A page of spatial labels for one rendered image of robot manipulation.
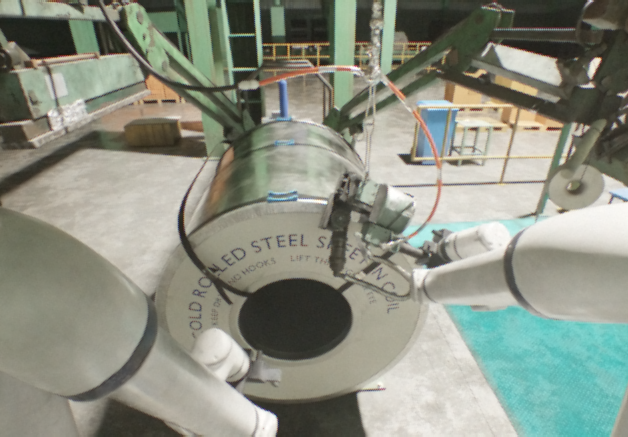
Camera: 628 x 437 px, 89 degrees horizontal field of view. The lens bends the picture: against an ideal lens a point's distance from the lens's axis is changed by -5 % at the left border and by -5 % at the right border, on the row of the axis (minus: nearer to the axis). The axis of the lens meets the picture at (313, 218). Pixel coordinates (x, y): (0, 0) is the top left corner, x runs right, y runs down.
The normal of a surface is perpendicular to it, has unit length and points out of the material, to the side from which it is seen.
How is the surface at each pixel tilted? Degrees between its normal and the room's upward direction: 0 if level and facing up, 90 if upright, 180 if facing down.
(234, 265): 90
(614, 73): 90
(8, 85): 90
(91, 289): 60
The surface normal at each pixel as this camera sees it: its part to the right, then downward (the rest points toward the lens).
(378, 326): 0.07, 0.48
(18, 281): 0.51, -0.31
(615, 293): -0.63, 0.38
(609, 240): -0.70, -0.42
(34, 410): 0.92, 0.18
